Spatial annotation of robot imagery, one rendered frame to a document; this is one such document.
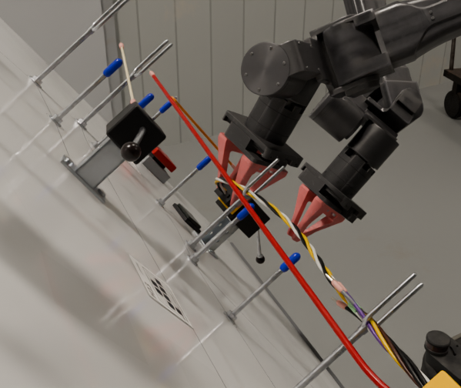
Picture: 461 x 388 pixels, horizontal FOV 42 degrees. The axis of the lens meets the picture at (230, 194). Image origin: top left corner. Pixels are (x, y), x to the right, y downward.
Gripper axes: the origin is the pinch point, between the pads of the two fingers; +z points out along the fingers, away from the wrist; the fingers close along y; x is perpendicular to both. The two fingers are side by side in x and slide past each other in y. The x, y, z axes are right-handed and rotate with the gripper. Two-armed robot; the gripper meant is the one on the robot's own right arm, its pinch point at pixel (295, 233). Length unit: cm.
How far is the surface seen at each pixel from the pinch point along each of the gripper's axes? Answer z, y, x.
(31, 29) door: 32, -237, 55
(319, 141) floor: -17, -189, 219
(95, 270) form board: 1, 30, -53
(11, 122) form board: 1, 14, -53
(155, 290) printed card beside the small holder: 2, 27, -45
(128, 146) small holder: -4, 20, -49
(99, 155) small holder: -0.6, 14.9, -46.6
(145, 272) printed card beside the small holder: 2, 25, -45
